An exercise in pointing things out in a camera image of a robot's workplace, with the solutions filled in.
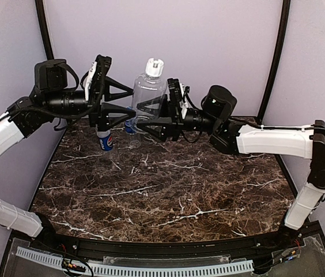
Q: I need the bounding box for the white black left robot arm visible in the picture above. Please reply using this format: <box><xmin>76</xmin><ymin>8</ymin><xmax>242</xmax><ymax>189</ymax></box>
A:
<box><xmin>0</xmin><ymin>55</ymin><xmax>135</xmax><ymax>156</ymax></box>

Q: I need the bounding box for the black right table edge rail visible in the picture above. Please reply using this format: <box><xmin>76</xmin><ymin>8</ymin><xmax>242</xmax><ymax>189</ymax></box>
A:
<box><xmin>274</xmin><ymin>155</ymin><xmax>298</xmax><ymax>198</ymax></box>

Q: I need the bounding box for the large clear plastic bottle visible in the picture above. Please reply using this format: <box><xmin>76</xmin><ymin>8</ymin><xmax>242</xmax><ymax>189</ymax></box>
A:
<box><xmin>131</xmin><ymin>73</ymin><xmax>167</xmax><ymax>125</ymax></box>

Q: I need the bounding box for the black frame post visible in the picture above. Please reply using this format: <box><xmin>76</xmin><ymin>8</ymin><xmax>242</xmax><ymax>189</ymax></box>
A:
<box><xmin>257</xmin><ymin>0</ymin><xmax>291</xmax><ymax>122</ymax></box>
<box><xmin>35</xmin><ymin>0</ymin><xmax>54</xmax><ymax>60</ymax></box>

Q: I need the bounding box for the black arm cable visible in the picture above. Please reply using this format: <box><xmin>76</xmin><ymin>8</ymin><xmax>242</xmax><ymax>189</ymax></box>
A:
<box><xmin>182</xmin><ymin>92</ymin><xmax>325</xmax><ymax>144</ymax></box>
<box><xmin>18</xmin><ymin>66</ymin><xmax>105</xmax><ymax>130</ymax></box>

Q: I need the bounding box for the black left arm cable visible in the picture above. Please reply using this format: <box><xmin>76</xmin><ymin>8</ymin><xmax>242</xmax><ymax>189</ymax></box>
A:
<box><xmin>18</xmin><ymin>66</ymin><xmax>105</xmax><ymax>130</ymax></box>

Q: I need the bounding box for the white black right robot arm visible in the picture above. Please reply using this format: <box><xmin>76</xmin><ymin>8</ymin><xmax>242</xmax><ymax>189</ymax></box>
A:
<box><xmin>135</xmin><ymin>78</ymin><xmax>325</xmax><ymax>230</ymax></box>

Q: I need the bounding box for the black left rear frame post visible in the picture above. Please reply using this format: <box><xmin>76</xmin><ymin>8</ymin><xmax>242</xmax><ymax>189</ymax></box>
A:
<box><xmin>35</xmin><ymin>0</ymin><xmax>54</xmax><ymax>60</ymax></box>

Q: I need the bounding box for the black right rear frame post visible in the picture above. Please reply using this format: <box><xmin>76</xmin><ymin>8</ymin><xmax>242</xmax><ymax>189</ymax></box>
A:
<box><xmin>257</xmin><ymin>0</ymin><xmax>291</xmax><ymax>122</ymax></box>

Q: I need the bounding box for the black front table rail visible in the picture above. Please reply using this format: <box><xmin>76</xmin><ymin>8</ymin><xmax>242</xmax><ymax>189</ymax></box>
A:
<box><xmin>27</xmin><ymin>232</ymin><xmax>296</xmax><ymax>260</ymax></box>

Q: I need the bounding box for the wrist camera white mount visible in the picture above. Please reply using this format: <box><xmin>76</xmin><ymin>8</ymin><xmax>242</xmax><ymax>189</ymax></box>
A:
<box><xmin>82</xmin><ymin>61</ymin><xmax>97</xmax><ymax>101</ymax></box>
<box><xmin>179</xmin><ymin>83</ymin><xmax>189</xmax><ymax>119</ymax></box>

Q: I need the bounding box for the pepsi bottle blue label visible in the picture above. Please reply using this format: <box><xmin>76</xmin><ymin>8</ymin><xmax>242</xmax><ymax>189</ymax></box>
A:
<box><xmin>96</xmin><ymin>130</ymin><xmax>119</xmax><ymax>162</ymax></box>

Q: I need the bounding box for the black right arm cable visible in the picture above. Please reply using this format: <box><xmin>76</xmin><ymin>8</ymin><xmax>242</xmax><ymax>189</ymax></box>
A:
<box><xmin>182</xmin><ymin>92</ymin><xmax>325</xmax><ymax>144</ymax></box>

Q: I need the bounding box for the white slotted cable duct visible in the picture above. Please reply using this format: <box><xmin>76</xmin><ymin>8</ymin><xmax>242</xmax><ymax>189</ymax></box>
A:
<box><xmin>15</xmin><ymin>246</ymin><xmax>254</xmax><ymax>276</ymax></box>

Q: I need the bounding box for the white flip bottle cap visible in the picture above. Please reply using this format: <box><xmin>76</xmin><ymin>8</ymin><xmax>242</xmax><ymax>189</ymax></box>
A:
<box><xmin>145</xmin><ymin>58</ymin><xmax>164</xmax><ymax>78</ymax></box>

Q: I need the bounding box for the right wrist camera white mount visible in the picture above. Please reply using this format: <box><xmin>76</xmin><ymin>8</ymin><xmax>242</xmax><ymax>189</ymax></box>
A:
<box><xmin>179</xmin><ymin>83</ymin><xmax>189</xmax><ymax>119</ymax></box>

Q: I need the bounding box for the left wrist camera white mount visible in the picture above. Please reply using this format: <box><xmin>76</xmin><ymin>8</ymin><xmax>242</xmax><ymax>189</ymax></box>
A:
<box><xmin>82</xmin><ymin>61</ymin><xmax>97</xmax><ymax>101</ymax></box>

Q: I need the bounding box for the small water bottle blue label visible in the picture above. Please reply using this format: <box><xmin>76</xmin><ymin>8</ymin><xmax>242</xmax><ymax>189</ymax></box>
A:
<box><xmin>124</xmin><ymin>117</ymin><xmax>142</xmax><ymax>149</ymax></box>

